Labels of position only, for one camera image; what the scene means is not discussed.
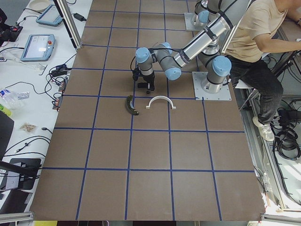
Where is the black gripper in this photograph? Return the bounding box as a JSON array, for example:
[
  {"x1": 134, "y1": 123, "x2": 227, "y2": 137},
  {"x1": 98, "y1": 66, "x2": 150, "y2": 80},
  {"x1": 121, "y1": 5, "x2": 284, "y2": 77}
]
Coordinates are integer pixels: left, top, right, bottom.
[{"x1": 132, "y1": 67, "x2": 155, "y2": 91}]

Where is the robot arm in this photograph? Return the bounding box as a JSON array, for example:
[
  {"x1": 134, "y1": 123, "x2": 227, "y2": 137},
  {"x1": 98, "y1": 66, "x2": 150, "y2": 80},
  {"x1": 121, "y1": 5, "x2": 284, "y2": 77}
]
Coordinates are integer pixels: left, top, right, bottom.
[{"x1": 132, "y1": 0, "x2": 249, "y2": 92}]

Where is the black brake pad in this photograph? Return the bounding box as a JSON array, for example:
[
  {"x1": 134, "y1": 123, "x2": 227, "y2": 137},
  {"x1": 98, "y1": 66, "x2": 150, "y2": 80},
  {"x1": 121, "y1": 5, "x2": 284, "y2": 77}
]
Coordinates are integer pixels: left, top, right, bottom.
[{"x1": 137, "y1": 82, "x2": 148, "y2": 89}]

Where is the green brake shoe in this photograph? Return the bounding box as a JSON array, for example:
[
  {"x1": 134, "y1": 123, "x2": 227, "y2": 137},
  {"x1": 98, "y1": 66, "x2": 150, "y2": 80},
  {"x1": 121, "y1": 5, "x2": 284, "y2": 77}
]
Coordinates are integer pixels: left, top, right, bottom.
[{"x1": 126, "y1": 95, "x2": 139, "y2": 116}]

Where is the black power adapter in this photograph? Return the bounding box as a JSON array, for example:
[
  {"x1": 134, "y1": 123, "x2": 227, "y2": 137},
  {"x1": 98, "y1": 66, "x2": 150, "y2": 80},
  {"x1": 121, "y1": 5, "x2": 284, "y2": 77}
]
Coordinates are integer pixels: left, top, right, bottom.
[{"x1": 73, "y1": 13, "x2": 87, "y2": 22}]

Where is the person in beige shirt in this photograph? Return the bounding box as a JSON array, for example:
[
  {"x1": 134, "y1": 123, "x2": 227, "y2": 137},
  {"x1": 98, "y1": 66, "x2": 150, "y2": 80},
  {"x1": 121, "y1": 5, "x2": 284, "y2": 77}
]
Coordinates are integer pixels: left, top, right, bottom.
[{"x1": 225, "y1": 0, "x2": 301, "y2": 142}]

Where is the near teach pendant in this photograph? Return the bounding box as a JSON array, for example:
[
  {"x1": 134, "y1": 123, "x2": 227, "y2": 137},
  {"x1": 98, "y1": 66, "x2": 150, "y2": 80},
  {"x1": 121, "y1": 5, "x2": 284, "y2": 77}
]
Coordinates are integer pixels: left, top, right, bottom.
[{"x1": 20, "y1": 34, "x2": 55, "y2": 62}]

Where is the teach pendant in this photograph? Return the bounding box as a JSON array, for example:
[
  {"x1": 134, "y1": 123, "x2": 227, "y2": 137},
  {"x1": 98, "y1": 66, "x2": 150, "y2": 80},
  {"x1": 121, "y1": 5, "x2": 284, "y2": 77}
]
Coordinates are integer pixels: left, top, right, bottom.
[
  {"x1": 36, "y1": 5, "x2": 62, "y2": 27},
  {"x1": 20, "y1": 34, "x2": 55, "y2": 62}
]

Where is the far teach pendant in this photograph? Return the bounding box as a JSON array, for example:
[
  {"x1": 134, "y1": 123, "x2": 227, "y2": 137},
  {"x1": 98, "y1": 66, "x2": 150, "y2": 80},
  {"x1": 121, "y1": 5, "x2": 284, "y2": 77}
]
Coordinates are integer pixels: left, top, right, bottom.
[{"x1": 36, "y1": 5, "x2": 62, "y2": 27}]

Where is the plastic water bottle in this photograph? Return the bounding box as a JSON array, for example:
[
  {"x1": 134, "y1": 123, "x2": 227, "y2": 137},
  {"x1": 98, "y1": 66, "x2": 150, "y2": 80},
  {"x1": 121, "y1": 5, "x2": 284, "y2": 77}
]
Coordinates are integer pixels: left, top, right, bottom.
[{"x1": 0, "y1": 88, "x2": 25, "y2": 110}]

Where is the white curved plastic bracket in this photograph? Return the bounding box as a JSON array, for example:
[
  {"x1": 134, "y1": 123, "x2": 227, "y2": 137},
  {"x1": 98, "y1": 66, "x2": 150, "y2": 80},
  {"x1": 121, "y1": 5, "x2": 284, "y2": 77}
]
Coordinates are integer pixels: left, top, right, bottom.
[{"x1": 145, "y1": 95, "x2": 177, "y2": 111}]

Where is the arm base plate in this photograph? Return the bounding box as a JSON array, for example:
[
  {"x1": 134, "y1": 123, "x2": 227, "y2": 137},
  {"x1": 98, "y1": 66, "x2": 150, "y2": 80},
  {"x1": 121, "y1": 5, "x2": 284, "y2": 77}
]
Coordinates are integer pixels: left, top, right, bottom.
[
  {"x1": 184, "y1": 13, "x2": 205, "y2": 31},
  {"x1": 192, "y1": 72, "x2": 232, "y2": 101}
]

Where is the aluminium frame post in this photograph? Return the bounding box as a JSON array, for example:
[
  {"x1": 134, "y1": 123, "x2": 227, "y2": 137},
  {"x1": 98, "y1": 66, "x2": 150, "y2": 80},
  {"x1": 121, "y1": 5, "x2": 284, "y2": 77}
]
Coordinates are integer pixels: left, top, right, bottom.
[{"x1": 53, "y1": 0, "x2": 82, "y2": 49}]

